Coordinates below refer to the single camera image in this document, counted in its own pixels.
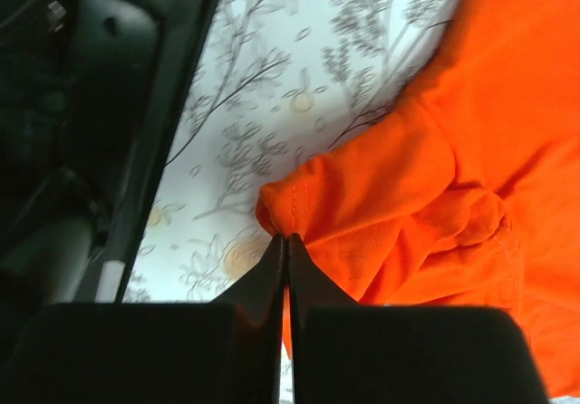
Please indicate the floral patterned table mat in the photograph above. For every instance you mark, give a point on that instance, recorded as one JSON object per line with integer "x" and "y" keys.
{"x": 281, "y": 105}

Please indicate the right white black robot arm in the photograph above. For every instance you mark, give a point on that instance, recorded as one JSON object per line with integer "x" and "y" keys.
{"x": 91, "y": 93}

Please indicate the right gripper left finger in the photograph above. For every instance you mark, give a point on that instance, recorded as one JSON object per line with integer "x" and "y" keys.
{"x": 224, "y": 351}

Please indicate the orange t-shirt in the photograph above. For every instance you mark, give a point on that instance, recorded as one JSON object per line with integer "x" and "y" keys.
{"x": 467, "y": 192}

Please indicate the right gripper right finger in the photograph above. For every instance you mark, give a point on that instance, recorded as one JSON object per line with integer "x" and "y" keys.
{"x": 408, "y": 354}

